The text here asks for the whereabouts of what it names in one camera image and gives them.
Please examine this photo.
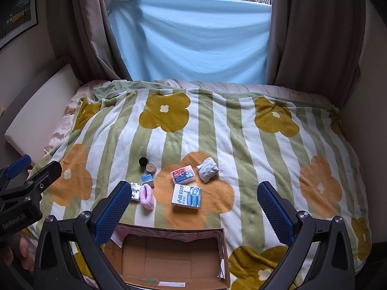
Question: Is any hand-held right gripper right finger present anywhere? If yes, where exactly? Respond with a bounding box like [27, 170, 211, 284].
[256, 181, 356, 290]

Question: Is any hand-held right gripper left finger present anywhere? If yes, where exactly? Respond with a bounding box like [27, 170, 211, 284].
[34, 181, 134, 290]

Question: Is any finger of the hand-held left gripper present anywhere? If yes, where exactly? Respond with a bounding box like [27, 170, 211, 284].
[0, 154, 32, 188]
[0, 161, 63, 207]

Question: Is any cardboard box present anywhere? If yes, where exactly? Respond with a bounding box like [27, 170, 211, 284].
[101, 223, 232, 290]

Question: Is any white floral sock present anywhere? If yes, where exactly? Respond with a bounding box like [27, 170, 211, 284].
[196, 157, 219, 183]

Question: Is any person's left hand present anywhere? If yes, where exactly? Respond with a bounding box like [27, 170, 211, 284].
[0, 236, 36, 272]

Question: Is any small patterned box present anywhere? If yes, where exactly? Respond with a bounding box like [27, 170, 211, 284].
[130, 182, 142, 202]

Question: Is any white padded headboard panel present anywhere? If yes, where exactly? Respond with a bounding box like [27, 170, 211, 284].
[4, 63, 83, 165]

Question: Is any blue and white carton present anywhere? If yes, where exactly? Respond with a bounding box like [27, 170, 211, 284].
[171, 184, 202, 210]

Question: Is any striped flower print blanket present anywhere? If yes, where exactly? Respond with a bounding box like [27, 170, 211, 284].
[29, 87, 373, 290]

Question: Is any small red-blue clear box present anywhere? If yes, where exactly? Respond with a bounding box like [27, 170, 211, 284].
[170, 165, 195, 185]

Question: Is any light blue sheet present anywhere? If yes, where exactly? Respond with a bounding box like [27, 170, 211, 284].
[107, 0, 273, 84]

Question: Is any wall poster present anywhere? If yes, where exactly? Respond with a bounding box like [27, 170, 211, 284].
[0, 0, 40, 51]

